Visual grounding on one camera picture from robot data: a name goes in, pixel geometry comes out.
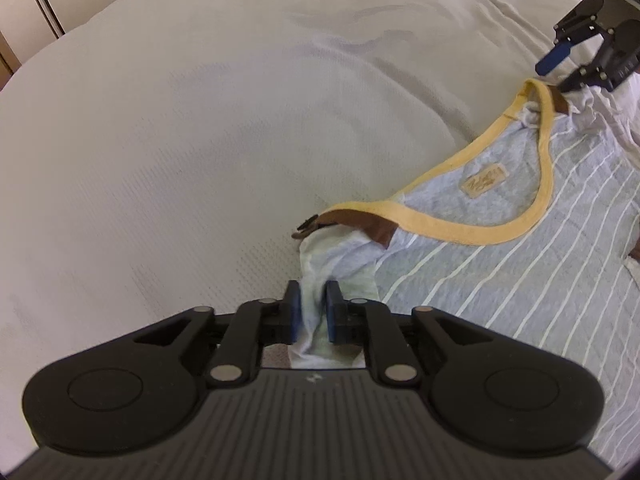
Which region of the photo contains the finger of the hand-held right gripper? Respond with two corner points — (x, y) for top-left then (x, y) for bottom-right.
(559, 59), (610, 95)
(534, 0), (608, 77)

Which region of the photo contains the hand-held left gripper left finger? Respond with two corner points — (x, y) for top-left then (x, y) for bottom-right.
(131, 280), (302, 389)

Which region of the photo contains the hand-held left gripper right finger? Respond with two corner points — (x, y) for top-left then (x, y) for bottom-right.
(325, 280), (496, 387)

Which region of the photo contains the striped shirt with yellow collar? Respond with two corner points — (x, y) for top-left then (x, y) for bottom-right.
(292, 77), (640, 466)

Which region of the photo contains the white bed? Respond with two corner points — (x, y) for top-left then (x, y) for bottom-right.
(0, 0), (640, 480)

